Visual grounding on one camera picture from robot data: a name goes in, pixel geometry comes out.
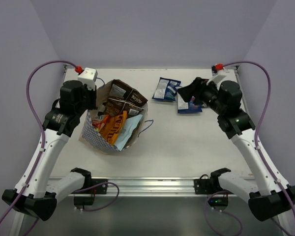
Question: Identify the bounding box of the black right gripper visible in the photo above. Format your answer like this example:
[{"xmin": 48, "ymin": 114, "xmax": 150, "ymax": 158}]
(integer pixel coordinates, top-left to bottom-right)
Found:
[{"xmin": 178, "ymin": 77, "xmax": 227, "ymax": 116}]

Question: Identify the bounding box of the checkered blue paper bag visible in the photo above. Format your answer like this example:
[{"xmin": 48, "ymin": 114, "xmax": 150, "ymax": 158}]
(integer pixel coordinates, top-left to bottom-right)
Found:
[{"xmin": 80, "ymin": 80, "xmax": 154, "ymax": 154}]

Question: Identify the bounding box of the dark brown kettle chips bag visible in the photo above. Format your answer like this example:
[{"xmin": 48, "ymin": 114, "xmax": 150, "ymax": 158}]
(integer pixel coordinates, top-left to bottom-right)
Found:
[{"xmin": 109, "ymin": 80, "xmax": 148, "ymax": 107}]

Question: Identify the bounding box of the orange snack packet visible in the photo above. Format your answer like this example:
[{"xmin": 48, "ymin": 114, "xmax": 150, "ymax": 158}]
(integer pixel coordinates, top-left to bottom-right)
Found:
[{"xmin": 99, "ymin": 111, "xmax": 127, "ymax": 146}]

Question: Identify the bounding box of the blue white snack packet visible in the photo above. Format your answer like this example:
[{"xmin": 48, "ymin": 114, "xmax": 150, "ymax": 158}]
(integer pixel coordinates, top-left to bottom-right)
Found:
[{"xmin": 152, "ymin": 77, "xmax": 181, "ymax": 101}]

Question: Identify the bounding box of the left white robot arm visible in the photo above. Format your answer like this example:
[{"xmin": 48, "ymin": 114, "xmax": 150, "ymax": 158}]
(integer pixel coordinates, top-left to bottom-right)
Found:
[{"xmin": 2, "ymin": 80, "xmax": 96, "ymax": 221}]

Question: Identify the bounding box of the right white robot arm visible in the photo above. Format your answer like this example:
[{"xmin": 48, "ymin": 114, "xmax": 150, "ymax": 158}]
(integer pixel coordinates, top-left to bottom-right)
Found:
[{"xmin": 177, "ymin": 77, "xmax": 295, "ymax": 221}]

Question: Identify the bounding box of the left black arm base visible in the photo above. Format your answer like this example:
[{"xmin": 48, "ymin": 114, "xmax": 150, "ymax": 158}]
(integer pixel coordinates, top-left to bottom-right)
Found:
[{"xmin": 73, "ymin": 178, "xmax": 108, "ymax": 209}]

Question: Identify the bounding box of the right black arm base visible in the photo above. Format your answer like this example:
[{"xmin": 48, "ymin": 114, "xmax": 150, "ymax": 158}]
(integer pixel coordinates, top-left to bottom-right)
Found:
[{"xmin": 193, "ymin": 174, "xmax": 232, "ymax": 210}]

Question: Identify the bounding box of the small orange white packet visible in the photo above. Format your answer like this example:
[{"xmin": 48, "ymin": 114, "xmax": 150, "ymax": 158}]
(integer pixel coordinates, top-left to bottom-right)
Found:
[{"xmin": 92, "ymin": 115, "xmax": 110, "ymax": 132}]

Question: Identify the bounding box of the light blue snack packet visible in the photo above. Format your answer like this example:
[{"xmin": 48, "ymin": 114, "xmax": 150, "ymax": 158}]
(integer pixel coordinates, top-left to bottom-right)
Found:
[{"xmin": 114, "ymin": 114, "xmax": 143, "ymax": 151}]

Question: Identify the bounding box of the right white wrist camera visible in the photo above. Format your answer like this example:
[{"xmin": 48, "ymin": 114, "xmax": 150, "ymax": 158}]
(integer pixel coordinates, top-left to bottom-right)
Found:
[{"xmin": 206, "ymin": 63, "xmax": 228, "ymax": 86}]

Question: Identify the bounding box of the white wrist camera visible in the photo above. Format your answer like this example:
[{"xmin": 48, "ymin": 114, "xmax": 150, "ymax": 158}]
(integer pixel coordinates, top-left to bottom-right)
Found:
[
  {"xmin": 78, "ymin": 67, "xmax": 98, "ymax": 86},
  {"xmin": 206, "ymin": 63, "xmax": 228, "ymax": 86}
]

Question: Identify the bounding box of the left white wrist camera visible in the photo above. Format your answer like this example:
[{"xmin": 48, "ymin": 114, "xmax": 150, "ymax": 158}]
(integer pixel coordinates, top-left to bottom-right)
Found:
[{"xmin": 78, "ymin": 67, "xmax": 98, "ymax": 86}]

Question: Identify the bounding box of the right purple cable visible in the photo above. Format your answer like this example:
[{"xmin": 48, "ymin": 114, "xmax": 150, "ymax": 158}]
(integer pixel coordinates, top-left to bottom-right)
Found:
[{"xmin": 222, "ymin": 61, "xmax": 295, "ymax": 236}]

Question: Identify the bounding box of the purple cable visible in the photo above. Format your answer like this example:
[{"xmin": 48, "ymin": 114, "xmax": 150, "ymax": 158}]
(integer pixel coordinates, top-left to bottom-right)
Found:
[
  {"xmin": 222, "ymin": 61, "xmax": 295, "ymax": 236},
  {"xmin": 0, "ymin": 60, "xmax": 82, "ymax": 236}
]

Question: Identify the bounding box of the aluminium front rail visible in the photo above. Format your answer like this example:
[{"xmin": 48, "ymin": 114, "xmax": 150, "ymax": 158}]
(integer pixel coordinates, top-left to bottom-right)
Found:
[{"xmin": 92, "ymin": 177, "xmax": 208, "ymax": 197}]

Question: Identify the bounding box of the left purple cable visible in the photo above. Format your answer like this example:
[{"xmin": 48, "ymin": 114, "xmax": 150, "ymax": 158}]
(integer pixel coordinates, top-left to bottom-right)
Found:
[{"xmin": 0, "ymin": 60, "xmax": 82, "ymax": 236}]

